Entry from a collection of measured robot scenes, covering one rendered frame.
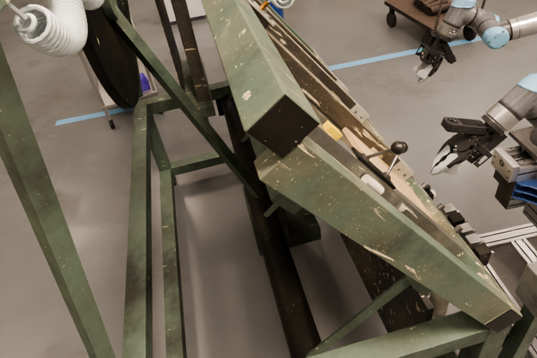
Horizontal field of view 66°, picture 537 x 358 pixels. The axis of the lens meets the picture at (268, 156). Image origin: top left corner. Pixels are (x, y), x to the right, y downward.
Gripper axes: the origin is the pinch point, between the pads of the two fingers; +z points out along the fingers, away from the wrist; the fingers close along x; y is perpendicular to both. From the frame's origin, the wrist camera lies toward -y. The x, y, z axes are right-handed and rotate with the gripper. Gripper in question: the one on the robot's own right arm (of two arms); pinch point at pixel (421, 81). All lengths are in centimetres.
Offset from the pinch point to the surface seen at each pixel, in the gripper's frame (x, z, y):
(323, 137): 60, 2, 64
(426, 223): 58, 27, 12
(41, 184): 86, 7, 123
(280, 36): -32, 9, 54
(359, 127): 15.9, 19.8, 26.3
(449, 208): 25, 45, -32
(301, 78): 17, 6, 58
